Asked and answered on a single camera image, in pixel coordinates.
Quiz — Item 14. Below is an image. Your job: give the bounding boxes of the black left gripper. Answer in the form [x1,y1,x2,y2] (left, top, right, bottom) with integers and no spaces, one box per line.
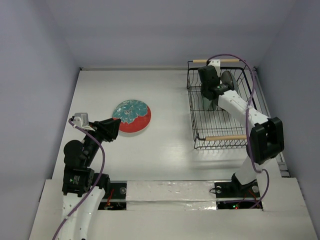
[83,117,120,165]

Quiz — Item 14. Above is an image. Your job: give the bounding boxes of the grey reindeer plate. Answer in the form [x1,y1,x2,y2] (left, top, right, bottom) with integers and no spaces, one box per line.
[220,70,235,90]

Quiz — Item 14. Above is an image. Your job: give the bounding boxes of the light green flower plate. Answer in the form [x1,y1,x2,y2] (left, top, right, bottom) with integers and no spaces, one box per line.
[203,97,217,111]

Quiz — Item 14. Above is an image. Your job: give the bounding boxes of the red and teal floral plate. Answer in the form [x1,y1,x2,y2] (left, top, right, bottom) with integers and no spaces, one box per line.
[112,99,152,134]

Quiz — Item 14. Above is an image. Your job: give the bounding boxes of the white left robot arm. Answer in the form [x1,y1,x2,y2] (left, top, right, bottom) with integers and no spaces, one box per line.
[52,113,121,240]

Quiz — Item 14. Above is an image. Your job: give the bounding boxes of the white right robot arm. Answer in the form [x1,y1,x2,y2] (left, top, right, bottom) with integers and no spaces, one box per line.
[198,65,285,198]

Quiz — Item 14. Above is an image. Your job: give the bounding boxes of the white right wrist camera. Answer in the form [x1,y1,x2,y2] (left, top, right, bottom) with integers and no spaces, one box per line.
[208,59,221,76]

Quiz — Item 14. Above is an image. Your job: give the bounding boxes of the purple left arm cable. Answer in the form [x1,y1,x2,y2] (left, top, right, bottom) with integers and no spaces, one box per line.
[51,117,106,240]

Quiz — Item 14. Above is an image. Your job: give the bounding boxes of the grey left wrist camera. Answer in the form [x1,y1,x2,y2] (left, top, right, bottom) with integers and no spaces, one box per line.
[72,112,90,129]

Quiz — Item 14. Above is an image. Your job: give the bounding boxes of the black wire dish rack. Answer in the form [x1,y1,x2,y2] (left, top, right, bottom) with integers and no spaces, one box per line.
[186,60,253,150]

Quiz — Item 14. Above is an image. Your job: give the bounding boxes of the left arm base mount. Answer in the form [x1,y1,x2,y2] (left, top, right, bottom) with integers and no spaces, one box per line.
[98,181,127,211]

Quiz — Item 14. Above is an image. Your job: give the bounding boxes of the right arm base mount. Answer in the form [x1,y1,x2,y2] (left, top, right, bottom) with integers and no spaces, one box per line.
[209,180,263,210]

